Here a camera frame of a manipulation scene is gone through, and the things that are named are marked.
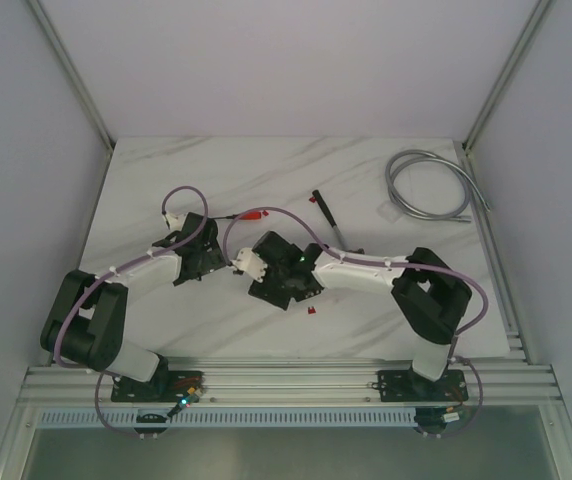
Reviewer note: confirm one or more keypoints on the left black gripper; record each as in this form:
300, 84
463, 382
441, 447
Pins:
206, 260

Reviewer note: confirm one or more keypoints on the aluminium frame post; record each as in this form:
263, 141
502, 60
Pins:
518, 54
71, 73

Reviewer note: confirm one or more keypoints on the red handle screwdriver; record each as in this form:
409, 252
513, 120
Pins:
250, 216

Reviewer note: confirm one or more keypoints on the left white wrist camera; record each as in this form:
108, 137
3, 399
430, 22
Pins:
174, 222

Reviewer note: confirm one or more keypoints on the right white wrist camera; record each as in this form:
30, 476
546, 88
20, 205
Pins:
249, 263

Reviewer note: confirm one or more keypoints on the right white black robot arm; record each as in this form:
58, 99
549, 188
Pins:
432, 301

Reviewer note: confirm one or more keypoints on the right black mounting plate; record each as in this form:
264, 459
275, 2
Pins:
403, 386

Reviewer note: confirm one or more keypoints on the black fuse box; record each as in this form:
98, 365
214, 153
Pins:
212, 260

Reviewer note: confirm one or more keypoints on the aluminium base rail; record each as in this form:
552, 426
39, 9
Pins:
301, 382

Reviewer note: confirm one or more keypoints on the black mounting plate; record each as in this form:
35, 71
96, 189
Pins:
403, 386
170, 387

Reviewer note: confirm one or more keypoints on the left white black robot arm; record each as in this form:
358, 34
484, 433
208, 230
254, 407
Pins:
86, 323

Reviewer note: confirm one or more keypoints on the left aluminium frame post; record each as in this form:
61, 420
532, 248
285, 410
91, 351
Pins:
71, 73

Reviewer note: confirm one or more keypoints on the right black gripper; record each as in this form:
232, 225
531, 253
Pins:
265, 292

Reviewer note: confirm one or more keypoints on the right aluminium frame post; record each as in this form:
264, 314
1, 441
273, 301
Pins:
518, 54

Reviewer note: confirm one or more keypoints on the black handle claw hammer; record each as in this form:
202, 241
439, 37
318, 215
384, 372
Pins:
319, 200

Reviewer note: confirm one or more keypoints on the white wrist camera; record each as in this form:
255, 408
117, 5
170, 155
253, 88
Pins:
249, 263
174, 222

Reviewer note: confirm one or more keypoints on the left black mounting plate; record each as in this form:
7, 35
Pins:
170, 387

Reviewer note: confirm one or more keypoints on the white slotted cable duct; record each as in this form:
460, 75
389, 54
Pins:
223, 417

